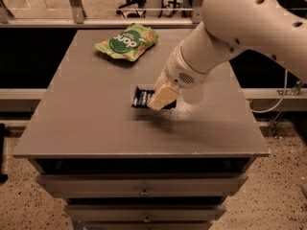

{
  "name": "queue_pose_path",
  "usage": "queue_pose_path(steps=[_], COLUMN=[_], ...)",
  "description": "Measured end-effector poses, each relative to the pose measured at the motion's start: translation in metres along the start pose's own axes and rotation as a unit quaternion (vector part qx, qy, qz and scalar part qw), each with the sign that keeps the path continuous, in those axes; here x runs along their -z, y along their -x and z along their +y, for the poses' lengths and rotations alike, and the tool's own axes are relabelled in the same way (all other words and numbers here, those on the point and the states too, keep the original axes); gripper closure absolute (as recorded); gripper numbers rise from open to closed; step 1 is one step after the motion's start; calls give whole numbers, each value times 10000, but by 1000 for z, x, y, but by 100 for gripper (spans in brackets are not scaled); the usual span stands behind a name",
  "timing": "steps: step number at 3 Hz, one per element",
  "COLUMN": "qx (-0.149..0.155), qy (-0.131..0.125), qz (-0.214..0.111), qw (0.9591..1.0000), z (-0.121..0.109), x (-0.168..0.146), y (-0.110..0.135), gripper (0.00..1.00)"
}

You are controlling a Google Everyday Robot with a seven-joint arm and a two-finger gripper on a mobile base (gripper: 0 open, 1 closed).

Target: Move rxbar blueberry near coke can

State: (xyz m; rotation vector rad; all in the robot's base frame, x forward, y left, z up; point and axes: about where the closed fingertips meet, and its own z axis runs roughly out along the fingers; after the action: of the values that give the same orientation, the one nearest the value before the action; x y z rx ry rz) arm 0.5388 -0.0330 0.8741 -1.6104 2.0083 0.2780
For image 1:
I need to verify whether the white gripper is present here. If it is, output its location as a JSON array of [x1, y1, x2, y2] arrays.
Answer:
[[148, 46, 208, 110]]

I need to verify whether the blue rxbar blueberry wrapper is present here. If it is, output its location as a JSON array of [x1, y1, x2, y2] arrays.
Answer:
[[132, 87, 177, 109]]

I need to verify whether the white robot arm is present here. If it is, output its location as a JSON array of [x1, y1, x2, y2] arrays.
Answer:
[[148, 0, 307, 110]]

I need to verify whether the green chip bag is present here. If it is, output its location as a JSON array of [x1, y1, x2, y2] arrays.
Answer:
[[95, 23, 158, 62]]

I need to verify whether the grey drawer cabinet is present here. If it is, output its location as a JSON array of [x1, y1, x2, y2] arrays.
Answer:
[[13, 30, 269, 230]]

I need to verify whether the black office chair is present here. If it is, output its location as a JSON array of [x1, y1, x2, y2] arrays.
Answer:
[[116, 0, 146, 18]]

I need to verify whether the grey upper drawer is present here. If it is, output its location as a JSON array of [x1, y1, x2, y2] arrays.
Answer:
[[37, 173, 248, 198]]

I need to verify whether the grey drawer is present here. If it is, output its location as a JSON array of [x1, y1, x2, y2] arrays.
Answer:
[[65, 205, 226, 223], [37, 173, 248, 198]]

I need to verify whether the grey lower drawer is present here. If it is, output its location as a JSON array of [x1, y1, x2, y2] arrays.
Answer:
[[65, 205, 226, 223]]

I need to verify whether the white cable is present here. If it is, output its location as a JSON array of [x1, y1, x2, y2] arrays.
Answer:
[[249, 68, 289, 114]]

